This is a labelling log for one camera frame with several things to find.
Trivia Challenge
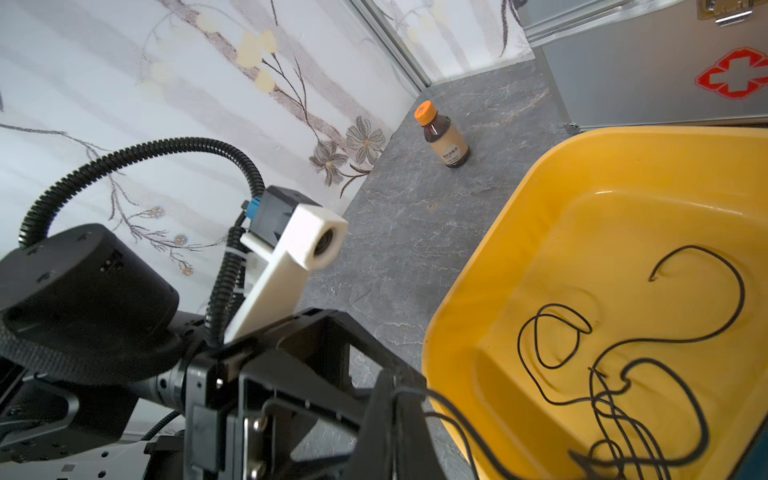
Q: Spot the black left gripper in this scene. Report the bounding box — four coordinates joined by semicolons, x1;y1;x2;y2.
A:
143;309;426;479

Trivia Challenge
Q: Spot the left yellow plastic bin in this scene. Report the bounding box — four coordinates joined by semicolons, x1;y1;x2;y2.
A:
422;127;767;479

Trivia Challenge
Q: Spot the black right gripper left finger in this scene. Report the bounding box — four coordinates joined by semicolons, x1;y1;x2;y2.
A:
341;369;394;480

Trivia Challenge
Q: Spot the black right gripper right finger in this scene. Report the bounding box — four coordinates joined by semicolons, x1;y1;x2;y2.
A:
395;386;446;480

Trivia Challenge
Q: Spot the silver first aid case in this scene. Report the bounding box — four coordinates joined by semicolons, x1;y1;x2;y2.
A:
507;1;767;134

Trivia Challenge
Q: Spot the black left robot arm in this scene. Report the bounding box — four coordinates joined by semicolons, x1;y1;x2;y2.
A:
1;137;442;479

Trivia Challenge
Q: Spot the brown bottle orange cap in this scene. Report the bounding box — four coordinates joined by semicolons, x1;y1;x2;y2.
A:
414;101;470;168

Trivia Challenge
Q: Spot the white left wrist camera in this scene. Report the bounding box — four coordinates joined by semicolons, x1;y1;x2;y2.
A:
205;186;349;346

